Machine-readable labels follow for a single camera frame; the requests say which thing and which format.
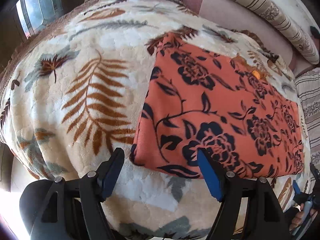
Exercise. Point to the stained glass window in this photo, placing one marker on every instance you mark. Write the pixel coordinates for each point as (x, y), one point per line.
(35, 15)

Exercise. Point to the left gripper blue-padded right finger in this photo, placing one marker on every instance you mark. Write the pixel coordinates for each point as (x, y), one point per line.
(264, 218)

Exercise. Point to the cream leaf-pattern fleece blanket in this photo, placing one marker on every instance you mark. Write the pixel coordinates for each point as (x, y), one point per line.
(74, 93)

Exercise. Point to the black clothes pile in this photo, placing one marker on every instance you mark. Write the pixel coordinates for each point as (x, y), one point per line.
(315, 33)

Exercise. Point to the person's right hand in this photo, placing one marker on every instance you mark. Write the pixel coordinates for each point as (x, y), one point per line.
(297, 220)

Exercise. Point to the orange floral blouse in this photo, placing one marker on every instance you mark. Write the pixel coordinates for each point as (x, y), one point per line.
(198, 100)

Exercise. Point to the striped floral quilt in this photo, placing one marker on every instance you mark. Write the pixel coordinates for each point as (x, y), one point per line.
(308, 89)

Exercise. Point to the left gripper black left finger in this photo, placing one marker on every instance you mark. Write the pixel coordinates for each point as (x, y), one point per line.
(60, 209)

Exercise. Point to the striped floral pillow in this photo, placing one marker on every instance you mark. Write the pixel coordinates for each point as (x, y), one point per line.
(269, 11)

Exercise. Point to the pink bolster cushion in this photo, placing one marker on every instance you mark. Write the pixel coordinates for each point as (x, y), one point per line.
(231, 15)

